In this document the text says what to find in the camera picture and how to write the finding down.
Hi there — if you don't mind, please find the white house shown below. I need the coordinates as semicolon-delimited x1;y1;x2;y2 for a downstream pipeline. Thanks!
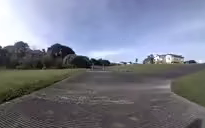
143;53;185;65

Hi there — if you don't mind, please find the dark grey asphalt path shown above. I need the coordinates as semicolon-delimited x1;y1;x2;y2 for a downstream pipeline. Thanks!
0;63;205;128

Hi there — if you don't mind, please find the grass slope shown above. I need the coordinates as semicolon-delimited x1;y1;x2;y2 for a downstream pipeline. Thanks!
170;67;205;112

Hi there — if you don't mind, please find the grass field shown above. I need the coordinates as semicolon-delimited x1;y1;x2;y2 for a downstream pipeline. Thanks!
0;67;88;108

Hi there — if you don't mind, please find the row of dark trees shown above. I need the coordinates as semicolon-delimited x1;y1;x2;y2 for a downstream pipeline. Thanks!
0;40;113;71

